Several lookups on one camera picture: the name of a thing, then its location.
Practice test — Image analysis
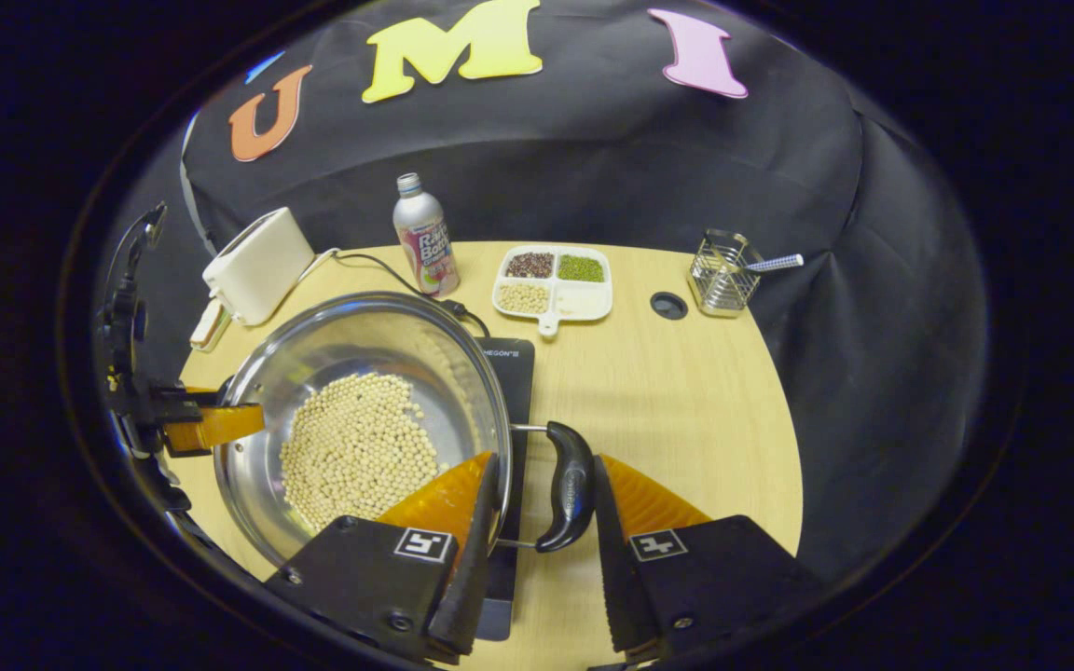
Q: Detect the silver drink bottle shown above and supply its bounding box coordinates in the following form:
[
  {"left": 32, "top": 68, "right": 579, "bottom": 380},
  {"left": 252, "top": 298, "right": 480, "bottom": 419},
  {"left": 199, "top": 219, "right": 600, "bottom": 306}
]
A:
[{"left": 392, "top": 172, "right": 461, "bottom": 299}]

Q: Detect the metal wire utensil holder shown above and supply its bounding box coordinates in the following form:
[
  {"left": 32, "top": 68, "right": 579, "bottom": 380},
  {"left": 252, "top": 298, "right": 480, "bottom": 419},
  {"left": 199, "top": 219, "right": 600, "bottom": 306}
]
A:
[{"left": 688, "top": 229, "right": 764, "bottom": 319}]

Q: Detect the stainless steel pot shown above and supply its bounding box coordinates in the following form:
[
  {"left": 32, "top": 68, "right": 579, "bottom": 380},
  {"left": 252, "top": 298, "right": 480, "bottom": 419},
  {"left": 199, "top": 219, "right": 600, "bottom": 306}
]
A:
[{"left": 213, "top": 291, "right": 596, "bottom": 569}]

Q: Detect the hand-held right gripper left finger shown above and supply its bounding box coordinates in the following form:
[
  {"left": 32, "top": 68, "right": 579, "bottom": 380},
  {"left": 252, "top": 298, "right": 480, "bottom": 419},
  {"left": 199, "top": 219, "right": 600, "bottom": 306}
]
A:
[{"left": 264, "top": 452, "right": 503, "bottom": 665}]

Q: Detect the white rectangular sandwich plate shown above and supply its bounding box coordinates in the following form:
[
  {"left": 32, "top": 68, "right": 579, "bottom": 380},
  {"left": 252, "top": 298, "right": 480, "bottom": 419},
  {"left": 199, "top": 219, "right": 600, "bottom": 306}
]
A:
[{"left": 188, "top": 296, "right": 236, "bottom": 353}]

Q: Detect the black induction cooktop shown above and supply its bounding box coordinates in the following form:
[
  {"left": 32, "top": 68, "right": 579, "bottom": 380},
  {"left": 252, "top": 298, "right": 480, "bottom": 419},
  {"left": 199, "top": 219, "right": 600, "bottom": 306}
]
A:
[{"left": 472, "top": 335, "right": 536, "bottom": 642}]

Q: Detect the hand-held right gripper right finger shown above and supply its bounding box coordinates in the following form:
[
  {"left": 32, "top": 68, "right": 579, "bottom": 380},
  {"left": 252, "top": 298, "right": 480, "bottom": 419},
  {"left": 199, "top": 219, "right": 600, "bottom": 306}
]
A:
[{"left": 591, "top": 454, "right": 822, "bottom": 664}]

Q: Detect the white toaster power cable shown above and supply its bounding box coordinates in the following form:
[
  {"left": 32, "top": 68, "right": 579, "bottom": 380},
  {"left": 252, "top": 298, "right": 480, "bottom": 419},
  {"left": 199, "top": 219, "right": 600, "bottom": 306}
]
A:
[{"left": 299, "top": 247, "right": 342, "bottom": 281}]

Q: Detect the small pile of pale beans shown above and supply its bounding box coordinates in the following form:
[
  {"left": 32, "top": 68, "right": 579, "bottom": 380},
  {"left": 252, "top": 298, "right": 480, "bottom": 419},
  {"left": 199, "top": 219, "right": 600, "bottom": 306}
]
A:
[{"left": 498, "top": 282, "right": 551, "bottom": 315}]

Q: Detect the pile of soybeans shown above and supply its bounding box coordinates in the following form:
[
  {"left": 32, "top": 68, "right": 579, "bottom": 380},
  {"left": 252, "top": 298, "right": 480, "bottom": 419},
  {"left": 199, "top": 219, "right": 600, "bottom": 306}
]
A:
[{"left": 278, "top": 373, "right": 449, "bottom": 534}]

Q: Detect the white toaster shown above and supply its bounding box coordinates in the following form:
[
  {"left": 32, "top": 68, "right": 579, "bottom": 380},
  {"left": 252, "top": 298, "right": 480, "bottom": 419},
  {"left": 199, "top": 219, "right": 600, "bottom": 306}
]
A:
[{"left": 201, "top": 207, "right": 316, "bottom": 327}]

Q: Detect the white divided dish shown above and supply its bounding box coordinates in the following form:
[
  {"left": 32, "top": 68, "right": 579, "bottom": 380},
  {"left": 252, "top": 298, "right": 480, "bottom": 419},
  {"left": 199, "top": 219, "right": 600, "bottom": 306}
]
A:
[{"left": 492, "top": 244, "right": 614, "bottom": 338}]

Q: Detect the sandwich with lettuce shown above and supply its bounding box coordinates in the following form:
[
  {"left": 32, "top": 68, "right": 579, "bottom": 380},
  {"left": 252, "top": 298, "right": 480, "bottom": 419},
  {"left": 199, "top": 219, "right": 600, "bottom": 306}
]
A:
[{"left": 194, "top": 298, "right": 233, "bottom": 348}]

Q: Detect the black power cable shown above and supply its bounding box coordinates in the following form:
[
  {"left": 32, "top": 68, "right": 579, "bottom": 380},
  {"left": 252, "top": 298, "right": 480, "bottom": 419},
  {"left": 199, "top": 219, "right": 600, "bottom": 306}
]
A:
[{"left": 332, "top": 250, "right": 493, "bottom": 338}]

